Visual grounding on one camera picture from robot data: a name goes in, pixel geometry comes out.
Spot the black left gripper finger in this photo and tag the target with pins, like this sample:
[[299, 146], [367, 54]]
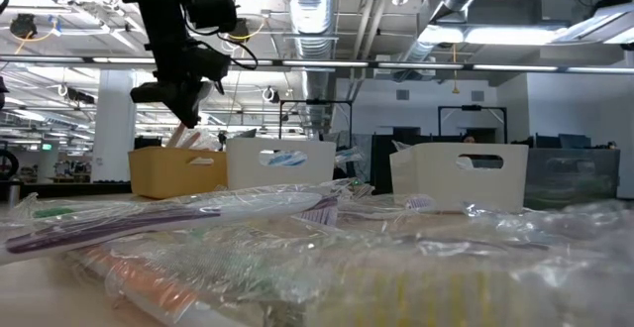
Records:
[[198, 96], [184, 109]]

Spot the toothbrush with purple bristles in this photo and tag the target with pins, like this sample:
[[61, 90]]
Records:
[[421, 202], [322, 215]]

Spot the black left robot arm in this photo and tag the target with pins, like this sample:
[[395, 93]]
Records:
[[163, 20]]

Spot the black monitor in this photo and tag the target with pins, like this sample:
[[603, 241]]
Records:
[[574, 141], [147, 141]]

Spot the black ceiling device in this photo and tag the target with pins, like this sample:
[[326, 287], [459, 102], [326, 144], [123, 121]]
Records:
[[23, 25], [243, 30]]

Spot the yellow plastic bin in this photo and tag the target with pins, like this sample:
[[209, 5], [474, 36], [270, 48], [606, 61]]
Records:
[[163, 173]]

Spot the white pillar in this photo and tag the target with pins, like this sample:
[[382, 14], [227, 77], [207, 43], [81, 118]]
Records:
[[114, 139]]

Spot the white plastic bin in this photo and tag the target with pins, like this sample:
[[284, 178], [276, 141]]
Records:
[[421, 183], [247, 173]]

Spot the green toothbrush in wrapper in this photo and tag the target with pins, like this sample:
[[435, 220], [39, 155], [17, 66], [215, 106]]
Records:
[[198, 232], [52, 213]]

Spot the green exit sign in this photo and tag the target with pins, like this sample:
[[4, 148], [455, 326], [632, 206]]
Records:
[[47, 146]]

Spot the long overhead beam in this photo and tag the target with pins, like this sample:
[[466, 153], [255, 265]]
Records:
[[347, 63]]

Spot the black round hoop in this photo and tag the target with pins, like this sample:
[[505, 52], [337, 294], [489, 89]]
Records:
[[16, 161]]

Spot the silver metal tumbler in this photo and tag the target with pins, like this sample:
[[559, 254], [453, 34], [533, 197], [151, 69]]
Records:
[[14, 193]]

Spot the person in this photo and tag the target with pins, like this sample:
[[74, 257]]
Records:
[[468, 139]]

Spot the yellow toothbrush in wrapper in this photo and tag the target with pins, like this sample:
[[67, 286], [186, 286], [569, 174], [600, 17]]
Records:
[[421, 297]]

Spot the rectangular ceiling light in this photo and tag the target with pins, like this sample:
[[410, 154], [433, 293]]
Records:
[[495, 34]]

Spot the grey translucent plastic bin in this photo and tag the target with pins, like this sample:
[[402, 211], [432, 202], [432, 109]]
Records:
[[569, 173]]

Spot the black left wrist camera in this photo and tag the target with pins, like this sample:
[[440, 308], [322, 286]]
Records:
[[213, 7]]

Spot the black aluminium table frame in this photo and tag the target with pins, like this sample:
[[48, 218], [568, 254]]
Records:
[[74, 189]]

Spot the grey wall vent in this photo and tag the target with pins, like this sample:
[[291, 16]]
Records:
[[477, 95], [402, 94]]

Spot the black workstation frame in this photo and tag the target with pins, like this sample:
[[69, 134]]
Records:
[[470, 107]]

